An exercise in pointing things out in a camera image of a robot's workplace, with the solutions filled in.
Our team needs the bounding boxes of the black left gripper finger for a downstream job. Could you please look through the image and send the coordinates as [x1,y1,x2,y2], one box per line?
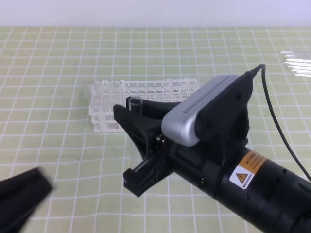
[0,167,53,233]

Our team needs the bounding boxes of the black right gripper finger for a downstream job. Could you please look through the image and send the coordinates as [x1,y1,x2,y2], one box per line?
[113,97,179,158]

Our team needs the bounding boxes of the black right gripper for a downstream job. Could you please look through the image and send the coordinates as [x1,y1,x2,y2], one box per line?
[122,116,248,202]

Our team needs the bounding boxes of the clear glass test tube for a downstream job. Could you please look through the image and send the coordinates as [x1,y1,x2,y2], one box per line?
[128,97,143,115]

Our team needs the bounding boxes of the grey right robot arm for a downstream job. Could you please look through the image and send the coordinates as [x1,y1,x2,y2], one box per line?
[113,100,311,233]

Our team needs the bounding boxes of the clear tubes in rack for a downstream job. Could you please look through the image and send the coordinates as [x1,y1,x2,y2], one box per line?
[82,78,124,113]

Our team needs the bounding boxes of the white plastic test tube rack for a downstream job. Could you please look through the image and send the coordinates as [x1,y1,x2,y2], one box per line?
[87,78,202,133]

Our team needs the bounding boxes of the green checkered tablecloth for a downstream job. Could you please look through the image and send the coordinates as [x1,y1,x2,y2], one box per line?
[0,27,311,233]

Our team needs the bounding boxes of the clear glass tube pile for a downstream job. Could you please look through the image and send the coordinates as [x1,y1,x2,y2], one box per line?
[280,50,311,78]

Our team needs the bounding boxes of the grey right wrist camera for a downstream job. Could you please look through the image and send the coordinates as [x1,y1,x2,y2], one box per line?
[161,74,253,147]

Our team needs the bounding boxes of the black right camera cable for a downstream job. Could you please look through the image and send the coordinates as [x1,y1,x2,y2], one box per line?
[247,63,311,183]

